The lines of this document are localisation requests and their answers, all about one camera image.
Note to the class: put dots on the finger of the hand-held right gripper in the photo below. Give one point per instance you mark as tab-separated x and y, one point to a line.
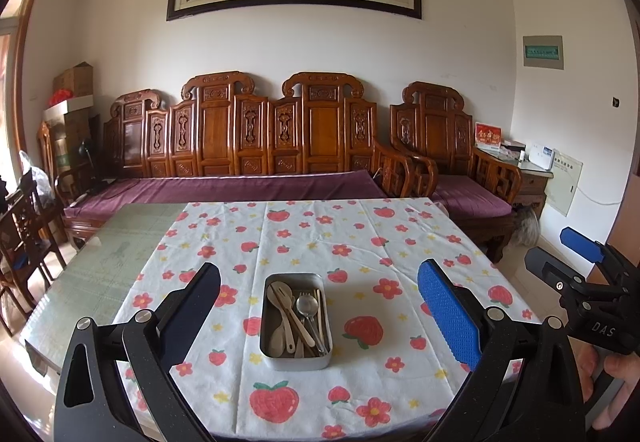
547	267
580	243

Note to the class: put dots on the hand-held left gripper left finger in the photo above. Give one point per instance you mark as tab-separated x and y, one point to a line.
192	317

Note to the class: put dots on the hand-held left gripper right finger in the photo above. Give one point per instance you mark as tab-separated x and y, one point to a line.
450	317

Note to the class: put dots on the white plastic fork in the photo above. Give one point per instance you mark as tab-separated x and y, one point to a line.
284	293

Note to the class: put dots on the metal fork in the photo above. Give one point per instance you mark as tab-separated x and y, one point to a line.
303	294

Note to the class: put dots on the rectangular metal tin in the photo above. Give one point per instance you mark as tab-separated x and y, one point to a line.
295	364

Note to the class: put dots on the large metal spoon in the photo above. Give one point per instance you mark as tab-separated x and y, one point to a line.
306	306

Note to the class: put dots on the light wooden chopstick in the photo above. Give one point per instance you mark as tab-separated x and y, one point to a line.
320	317

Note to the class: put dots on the person's right hand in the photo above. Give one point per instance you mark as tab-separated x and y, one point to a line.
627	377

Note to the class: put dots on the grey fluffy duster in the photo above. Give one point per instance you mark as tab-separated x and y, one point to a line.
526	227

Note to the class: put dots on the wooden side table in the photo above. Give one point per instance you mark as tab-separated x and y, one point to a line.
532	187

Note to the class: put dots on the white device box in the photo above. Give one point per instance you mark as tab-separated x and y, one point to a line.
540	157

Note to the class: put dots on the strawberry print tablecloth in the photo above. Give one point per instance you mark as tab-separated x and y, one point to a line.
310	242

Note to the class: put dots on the red desk card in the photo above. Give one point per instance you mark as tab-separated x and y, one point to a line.
487	134

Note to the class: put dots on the carved wooden armchair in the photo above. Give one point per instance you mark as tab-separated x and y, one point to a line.
432	132

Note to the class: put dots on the long carved wooden sofa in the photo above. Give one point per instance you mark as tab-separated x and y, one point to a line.
215	132

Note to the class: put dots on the dark wooden dining chair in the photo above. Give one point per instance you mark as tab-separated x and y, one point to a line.
25	232

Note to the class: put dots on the black desk lamp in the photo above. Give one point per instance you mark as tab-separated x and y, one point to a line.
86	152

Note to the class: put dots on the stacked cardboard boxes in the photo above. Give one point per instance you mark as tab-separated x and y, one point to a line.
75	142

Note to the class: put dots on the clear plastic bag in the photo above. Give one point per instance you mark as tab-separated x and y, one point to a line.
35	174

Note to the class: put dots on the white box with red filling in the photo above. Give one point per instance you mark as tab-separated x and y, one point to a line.
70	106

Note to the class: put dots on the brown cardboard box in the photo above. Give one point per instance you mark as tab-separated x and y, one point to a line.
74	79

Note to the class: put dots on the white wall panel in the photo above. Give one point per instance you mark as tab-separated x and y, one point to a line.
564	182

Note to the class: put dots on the grey electrical wall box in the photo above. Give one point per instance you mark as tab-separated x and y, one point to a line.
542	52

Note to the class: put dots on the wooden door frame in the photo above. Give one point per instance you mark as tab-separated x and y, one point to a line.
22	72

